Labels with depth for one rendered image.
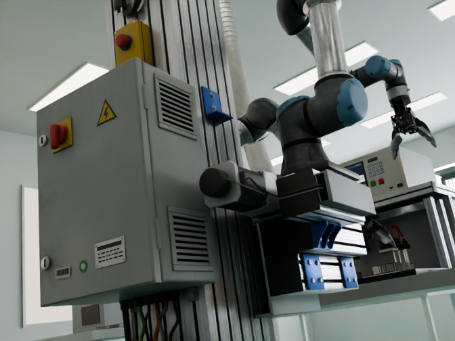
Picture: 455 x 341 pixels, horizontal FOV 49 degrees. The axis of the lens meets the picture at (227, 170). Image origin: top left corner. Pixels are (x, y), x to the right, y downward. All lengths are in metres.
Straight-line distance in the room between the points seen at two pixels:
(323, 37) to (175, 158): 0.63
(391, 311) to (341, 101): 7.99
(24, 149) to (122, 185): 5.70
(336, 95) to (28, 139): 5.69
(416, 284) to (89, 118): 1.17
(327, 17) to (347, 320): 8.37
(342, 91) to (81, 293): 0.81
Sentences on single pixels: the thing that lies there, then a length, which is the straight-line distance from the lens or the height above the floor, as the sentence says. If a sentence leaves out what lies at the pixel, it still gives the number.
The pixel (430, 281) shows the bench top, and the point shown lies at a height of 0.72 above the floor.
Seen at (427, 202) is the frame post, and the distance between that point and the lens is 2.15.
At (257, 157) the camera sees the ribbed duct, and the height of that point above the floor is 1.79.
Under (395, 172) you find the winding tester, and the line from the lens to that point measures 2.25.
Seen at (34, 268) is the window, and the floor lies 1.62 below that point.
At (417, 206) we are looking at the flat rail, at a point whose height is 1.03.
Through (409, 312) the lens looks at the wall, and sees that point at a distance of 9.07.
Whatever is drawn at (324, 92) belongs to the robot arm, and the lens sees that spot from 1.39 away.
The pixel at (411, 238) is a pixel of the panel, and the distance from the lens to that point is 2.33.
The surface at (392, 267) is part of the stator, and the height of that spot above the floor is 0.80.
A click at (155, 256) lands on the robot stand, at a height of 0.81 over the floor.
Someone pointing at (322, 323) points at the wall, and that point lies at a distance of 9.89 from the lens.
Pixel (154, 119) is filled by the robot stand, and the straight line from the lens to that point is 1.05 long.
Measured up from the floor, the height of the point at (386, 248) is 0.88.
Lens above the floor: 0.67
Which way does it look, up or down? 17 degrees up
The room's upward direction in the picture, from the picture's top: 8 degrees counter-clockwise
